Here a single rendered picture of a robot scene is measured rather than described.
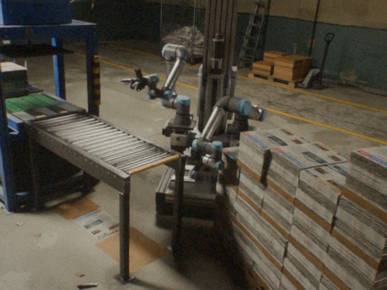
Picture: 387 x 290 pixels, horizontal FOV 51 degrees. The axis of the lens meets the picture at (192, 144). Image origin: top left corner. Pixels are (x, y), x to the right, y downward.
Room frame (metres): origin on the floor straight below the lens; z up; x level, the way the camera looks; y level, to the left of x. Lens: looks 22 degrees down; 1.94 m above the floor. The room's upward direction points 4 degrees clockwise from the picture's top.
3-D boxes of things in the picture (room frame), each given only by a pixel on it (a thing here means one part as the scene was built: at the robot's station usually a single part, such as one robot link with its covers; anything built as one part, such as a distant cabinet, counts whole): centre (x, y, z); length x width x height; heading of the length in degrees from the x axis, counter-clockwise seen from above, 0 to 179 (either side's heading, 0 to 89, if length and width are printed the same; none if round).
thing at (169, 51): (3.35, 0.22, 1.19); 0.15 x 0.12 x 0.55; 58
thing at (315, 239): (2.29, -0.62, 0.42); 1.17 x 0.39 x 0.83; 26
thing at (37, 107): (3.56, 1.48, 0.75); 0.70 x 0.65 x 0.10; 48
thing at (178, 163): (3.06, 0.56, 0.74); 1.34 x 0.05 x 0.12; 48
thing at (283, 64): (9.12, -1.88, 0.28); 1.20 x 0.83 x 0.57; 48
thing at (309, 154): (2.16, -0.69, 1.06); 0.37 x 0.29 x 0.01; 115
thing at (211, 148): (2.56, -0.15, 0.89); 0.11 x 0.08 x 0.11; 61
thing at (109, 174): (2.69, 0.89, 0.74); 1.34 x 0.05 x 0.12; 48
